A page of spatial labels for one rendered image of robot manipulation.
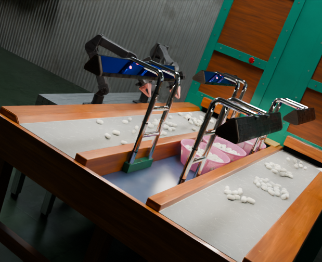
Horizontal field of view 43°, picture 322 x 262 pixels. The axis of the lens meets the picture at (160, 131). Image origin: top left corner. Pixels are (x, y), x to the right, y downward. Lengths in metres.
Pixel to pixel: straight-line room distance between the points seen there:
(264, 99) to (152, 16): 2.65
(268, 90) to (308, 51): 0.37
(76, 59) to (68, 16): 0.60
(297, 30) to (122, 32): 2.99
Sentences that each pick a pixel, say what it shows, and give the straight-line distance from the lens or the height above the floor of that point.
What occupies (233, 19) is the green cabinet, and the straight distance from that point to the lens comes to 3.18.
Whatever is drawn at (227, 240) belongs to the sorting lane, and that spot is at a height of 0.74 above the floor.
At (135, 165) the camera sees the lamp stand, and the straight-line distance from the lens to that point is 1.74.
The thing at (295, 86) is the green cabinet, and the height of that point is 1.19.
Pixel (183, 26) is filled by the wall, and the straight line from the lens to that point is 5.15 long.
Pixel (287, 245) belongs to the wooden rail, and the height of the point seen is 0.77.
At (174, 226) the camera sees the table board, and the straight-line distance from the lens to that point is 1.31.
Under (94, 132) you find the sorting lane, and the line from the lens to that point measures 1.85.
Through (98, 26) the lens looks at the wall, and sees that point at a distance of 5.75.
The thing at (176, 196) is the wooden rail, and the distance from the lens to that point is 1.45.
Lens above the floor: 1.33
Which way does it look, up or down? 15 degrees down
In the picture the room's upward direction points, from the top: 21 degrees clockwise
